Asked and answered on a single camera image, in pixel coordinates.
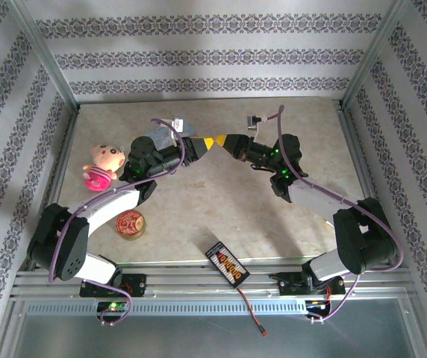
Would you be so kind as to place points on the right controller board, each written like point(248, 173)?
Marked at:
point(316, 304)

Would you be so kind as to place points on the left controller board green light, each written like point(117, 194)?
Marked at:
point(113, 306)

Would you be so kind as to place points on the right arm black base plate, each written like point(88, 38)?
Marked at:
point(288, 283)

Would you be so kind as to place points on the pink plush toy doll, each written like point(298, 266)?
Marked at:
point(101, 164)

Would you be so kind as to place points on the aluminium corner post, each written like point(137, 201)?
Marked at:
point(374, 48)
point(42, 48)

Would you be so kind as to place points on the black orange printed circuit device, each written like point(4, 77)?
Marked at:
point(228, 264)

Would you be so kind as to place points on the round red gold tin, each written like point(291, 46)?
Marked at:
point(130, 225)

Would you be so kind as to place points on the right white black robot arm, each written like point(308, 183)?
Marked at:
point(318, 201)

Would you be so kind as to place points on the aluminium frame rail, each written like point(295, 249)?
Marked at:
point(198, 277)

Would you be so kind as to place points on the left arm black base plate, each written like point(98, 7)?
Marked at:
point(135, 285)

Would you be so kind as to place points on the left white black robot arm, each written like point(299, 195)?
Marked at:
point(105, 209)

